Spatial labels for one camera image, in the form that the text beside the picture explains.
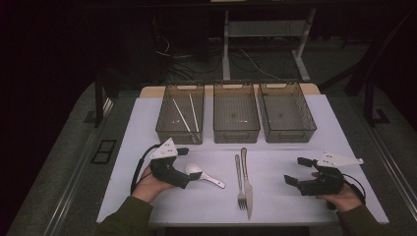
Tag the metal table knife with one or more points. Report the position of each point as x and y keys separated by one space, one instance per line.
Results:
x=249 y=196

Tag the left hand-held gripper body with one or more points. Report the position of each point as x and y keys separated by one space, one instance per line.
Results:
x=168 y=173

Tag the metal fork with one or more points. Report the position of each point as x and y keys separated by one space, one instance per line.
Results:
x=238 y=173

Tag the person's left hand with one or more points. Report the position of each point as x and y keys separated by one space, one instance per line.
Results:
x=149 y=188

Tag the white ceramic spoon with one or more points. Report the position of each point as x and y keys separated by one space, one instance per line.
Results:
x=213 y=181

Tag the black metal stand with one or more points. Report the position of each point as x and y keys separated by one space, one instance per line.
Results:
x=98 y=101
x=369 y=101

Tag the white metal stand frame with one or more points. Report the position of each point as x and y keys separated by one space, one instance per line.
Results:
x=226 y=49

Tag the smoky clear plastic bin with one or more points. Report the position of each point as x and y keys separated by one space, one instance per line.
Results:
x=167 y=128
x=236 y=113
x=285 y=113

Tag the white table mat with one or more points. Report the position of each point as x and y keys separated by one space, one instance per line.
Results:
x=209 y=205

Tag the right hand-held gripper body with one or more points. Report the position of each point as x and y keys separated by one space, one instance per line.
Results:
x=323 y=185

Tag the person's right hand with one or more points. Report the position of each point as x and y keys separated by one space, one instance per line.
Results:
x=345 y=200

